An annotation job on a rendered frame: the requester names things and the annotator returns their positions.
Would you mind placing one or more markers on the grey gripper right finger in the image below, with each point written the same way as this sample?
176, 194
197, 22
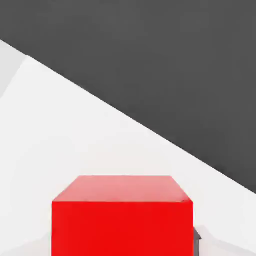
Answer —
197, 246

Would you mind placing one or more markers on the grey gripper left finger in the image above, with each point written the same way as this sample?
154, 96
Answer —
44, 249

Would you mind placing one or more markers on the small red cube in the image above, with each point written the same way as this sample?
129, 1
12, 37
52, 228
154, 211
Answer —
122, 226

